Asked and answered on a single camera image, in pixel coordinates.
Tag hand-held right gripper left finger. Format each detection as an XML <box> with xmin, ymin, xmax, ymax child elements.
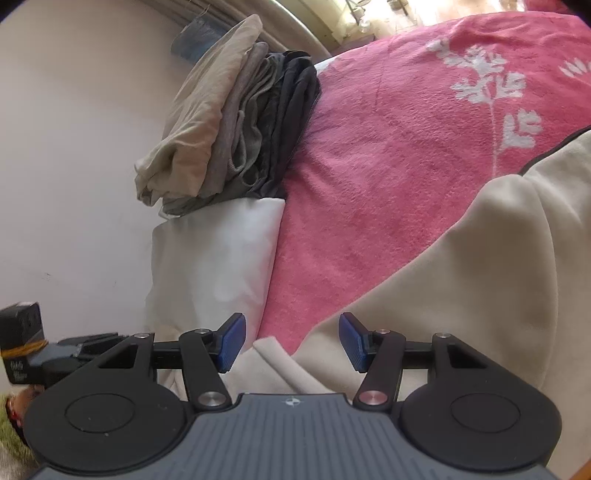
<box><xmin>95</xmin><ymin>313</ymin><xmax>247</xmax><ymax>411</ymax></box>

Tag beige folded pants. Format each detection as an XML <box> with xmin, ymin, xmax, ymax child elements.
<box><xmin>134</xmin><ymin>14</ymin><xmax>262</xmax><ymax>206</ymax></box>

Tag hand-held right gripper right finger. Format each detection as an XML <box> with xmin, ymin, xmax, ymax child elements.
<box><xmin>338</xmin><ymin>312</ymin><xmax>499</xmax><ymax>410</ymax></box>

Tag dark folded clothes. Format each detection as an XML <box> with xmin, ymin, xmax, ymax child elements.
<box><xmin>222</xmin><ymin>51</ymin><xmax>321</xmax><ymax>199</ymax></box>

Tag grey folded sweatpants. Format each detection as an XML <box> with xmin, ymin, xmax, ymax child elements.
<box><xmin>159</xmin><ymin>41</ymin><xmax>278</xmax><ymax>217</ymax></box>

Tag person's left forearm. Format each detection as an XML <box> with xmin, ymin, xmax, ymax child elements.
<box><xmin>0</xmin><ymin>385</ymin><xmax>44</xmax><ymax>467</ymax></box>

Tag blue water jug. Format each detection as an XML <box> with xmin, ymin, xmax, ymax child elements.
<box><xmin>171</xmin><ymin>14</ymin><xmax>206</xmax><ymax>61</ymax></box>

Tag pink floral blanket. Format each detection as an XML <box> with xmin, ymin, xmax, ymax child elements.
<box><xmin>256</xmin><ymin>11</ymin><xmax>591</xmax><ymax>356</ymax></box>

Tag cream sweatshirt with black trim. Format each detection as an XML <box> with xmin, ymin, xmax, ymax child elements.
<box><xmin>252</xmin><ymin>124</ymin><xmax>591</xmax><ymax>402</ymax></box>

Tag white bed sheet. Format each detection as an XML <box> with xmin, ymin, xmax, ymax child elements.
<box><xmin>145</xmin><ymin>198</ymin><xmax>284</xmax><ymax>342</ymax></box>

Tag beige curtain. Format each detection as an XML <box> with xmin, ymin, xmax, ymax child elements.
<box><xmin>148</xmin><ymin>0</ymin><xmax>333</xmax><ymax>51</ymax></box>

